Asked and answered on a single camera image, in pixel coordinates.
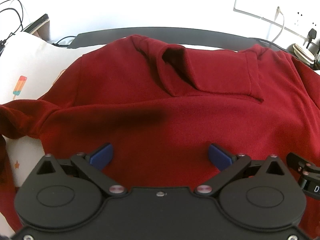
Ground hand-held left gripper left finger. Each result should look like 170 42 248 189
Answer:
36 143 127 197

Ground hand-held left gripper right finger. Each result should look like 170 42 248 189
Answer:
195 143 287 197

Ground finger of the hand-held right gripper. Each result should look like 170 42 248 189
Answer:
287 152 312 175

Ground red hoodie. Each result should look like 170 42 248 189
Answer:
0 34 320 240

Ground stack of cream lids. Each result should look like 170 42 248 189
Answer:
292 43 317 68

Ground white printed cloth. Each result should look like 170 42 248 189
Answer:
0 31 240 240

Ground dark laptop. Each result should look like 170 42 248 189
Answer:
22 14 51 41

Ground black desk cable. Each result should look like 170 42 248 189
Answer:
51 36 77 48

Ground black wall plug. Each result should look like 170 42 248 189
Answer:
305 28 318 50

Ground white charging cable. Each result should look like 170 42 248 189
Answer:
271 6 286 43

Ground black tangled cables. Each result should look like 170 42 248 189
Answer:
0 0 26 44

